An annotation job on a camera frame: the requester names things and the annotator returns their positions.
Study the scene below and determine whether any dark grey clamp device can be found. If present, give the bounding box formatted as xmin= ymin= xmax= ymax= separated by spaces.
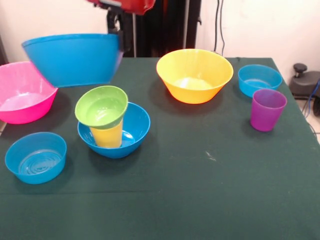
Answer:
xmin=289 ymin=63 xmax=320 ymax=101

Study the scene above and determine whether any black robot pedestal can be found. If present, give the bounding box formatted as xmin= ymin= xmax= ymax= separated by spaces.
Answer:
xmin=119 ymin=0 xmax=202 ymax=58

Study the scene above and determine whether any large orange plastic bowl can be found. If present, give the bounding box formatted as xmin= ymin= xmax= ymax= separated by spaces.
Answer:
xmin=156 ymin=48 xmax=235 ymax=105

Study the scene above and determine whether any purple plastic cup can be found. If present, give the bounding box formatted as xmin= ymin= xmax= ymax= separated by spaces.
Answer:
xmin=250 ymin=88 xmax=288 ymax=133

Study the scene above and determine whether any dark green table cloth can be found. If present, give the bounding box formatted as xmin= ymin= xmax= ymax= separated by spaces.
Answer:
xmin=0 ymin=56 xmax=320 ymax=240

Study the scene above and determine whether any translucent blue shallow bowl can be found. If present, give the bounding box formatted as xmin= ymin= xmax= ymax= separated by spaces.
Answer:
xmin=4 ymin=131 xmax=68 ymax=185
xmin=237 ymin=64 xmax=283 ymax=99

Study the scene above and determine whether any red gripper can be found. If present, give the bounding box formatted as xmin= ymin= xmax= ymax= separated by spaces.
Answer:
xmin=86 ymin=0 xmax=156 ymax=53

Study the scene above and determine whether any black wall cable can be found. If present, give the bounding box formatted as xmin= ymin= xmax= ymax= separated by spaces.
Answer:
xmin=213 ymin=0 xmax=226 ymax=55

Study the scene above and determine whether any large pink plastic bowl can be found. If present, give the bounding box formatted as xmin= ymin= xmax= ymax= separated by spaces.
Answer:
xmin=0 ymin=61 xmax=59 ymax=125

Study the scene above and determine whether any green plastic bowl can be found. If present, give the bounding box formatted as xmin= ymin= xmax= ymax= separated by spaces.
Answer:
xmin=74 ymin=85 xmax=129 ymax=130

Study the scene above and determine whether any blue plastic bowl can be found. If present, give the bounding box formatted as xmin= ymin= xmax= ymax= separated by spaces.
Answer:
xmin=77 ymin=101 xmax=152 ymax=159
xmin=21 ymin=33 xmax=125 ymax=89

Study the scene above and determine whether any yellow plastic cup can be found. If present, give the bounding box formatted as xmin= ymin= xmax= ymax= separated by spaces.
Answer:
xmin=89 ymin=119 xmax=124 ymax=148

